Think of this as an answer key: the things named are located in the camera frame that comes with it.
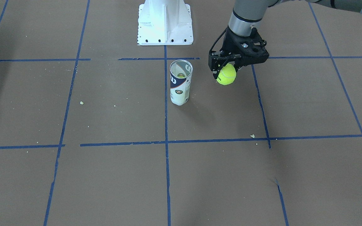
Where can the clear tennis ball can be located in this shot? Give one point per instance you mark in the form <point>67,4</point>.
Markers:
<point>179,88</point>

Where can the yellow tennis ball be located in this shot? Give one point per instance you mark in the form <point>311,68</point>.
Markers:
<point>227,75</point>

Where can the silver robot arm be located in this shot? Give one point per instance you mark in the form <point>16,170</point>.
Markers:
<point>247,13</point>

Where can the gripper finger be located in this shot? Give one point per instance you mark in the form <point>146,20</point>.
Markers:
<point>238,64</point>
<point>217,60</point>

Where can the white pedestal column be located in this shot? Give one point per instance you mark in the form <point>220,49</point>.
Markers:
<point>164,22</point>

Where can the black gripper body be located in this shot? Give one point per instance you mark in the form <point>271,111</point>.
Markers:
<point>230,44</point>

